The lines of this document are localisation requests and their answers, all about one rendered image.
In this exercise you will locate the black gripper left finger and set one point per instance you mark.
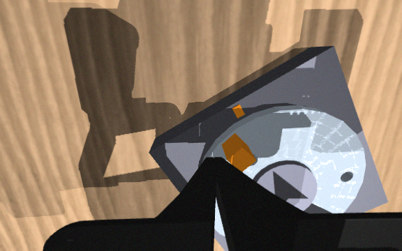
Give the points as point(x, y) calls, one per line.
point(171, 230)

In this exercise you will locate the small orange block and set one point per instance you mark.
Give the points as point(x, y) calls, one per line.
point(238, 111)

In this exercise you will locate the grey flat square base plate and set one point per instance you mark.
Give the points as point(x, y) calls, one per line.
point(313, 78)

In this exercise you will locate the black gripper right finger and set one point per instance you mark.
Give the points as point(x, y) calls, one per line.
point(255, 219)

